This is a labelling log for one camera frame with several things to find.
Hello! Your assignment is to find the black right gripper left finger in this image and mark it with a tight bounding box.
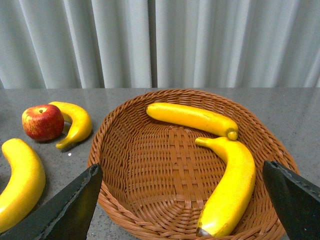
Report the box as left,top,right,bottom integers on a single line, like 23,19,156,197
0,164,103,240

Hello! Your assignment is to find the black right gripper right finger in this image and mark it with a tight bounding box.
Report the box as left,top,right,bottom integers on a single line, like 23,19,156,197
262,161,320,240

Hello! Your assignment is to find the large yellow banana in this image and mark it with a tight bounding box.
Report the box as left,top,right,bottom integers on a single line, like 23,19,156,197
0,138,46,233

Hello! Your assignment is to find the small curved yellow banana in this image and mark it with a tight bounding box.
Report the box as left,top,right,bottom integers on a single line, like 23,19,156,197
49,101,93,150

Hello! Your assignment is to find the red apple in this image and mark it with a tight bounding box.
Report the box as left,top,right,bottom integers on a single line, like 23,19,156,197
21,104,65,142

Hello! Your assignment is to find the curved yellow banana in basket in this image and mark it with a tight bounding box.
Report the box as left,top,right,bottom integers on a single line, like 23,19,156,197
195,137,256,237

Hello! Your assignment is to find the right wicker basket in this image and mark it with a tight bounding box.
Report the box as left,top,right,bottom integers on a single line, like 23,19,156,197
88,89,298,240

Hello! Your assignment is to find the straight yellow banana in basket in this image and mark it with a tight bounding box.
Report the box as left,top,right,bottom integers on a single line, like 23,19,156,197
146,102,239,141

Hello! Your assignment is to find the grey pleated curtain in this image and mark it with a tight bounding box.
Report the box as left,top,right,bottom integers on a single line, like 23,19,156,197
0,0,320,89

